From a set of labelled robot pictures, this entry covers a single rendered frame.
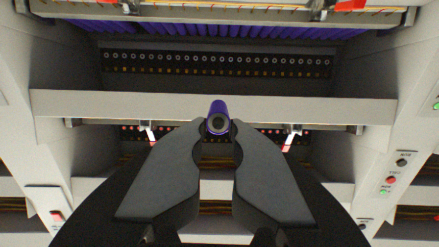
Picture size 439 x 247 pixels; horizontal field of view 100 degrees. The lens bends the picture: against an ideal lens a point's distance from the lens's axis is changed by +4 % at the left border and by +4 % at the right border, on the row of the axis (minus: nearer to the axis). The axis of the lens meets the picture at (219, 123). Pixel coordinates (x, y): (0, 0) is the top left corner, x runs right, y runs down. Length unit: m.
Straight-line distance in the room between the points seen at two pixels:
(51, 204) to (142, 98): 0.33
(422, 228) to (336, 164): 0.43
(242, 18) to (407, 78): 0.28
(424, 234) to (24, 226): 1.18
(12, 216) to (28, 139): 0.48
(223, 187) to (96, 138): 0.34
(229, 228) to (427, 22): 0.60
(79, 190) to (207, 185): 0.27
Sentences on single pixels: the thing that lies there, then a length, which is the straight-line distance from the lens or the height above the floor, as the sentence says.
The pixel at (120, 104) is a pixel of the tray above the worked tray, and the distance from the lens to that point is 0.34.
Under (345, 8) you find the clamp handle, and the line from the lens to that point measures 0.27.
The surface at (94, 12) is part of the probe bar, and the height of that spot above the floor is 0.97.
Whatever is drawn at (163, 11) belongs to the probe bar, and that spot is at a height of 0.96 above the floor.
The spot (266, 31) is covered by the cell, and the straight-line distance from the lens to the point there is 0.38.
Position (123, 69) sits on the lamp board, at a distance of 0.49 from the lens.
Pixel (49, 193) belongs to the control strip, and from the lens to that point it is 0.54.
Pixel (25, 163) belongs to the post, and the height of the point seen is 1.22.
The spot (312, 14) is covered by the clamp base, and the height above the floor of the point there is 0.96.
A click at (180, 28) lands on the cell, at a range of 0.38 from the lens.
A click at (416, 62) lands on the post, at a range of 0.42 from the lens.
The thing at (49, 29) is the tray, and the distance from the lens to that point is 0.48.
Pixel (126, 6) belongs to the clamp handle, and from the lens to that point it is 0.31.
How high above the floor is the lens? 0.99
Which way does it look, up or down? 27 degrees up
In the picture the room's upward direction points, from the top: 178 degrees counter-clockwise
